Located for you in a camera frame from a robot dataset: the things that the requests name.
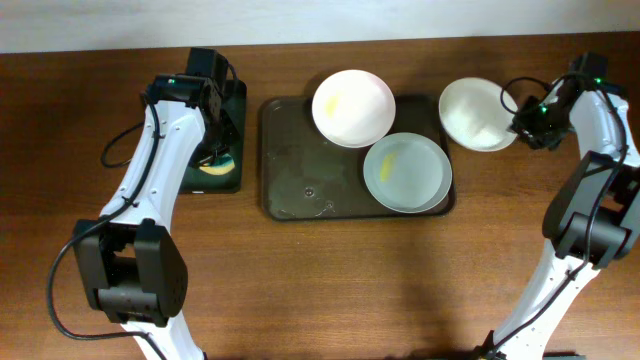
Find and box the white plate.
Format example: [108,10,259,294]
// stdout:
[438,77,517,152]

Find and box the green and yellow sponge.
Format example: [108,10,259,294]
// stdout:
[199,154,235,176]

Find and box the light blue plate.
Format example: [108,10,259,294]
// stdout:
[363,132,453,214]

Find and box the pink plate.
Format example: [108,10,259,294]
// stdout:
[311,69,396,148]

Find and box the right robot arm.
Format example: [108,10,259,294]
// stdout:
[474,52,639,359]

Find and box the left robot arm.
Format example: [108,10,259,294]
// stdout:
[64,48,246,359]

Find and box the black sponge tray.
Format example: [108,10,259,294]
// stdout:
[179,80,247,194]

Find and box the dark brown serving tray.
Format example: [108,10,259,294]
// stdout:
[258,93,457,222]

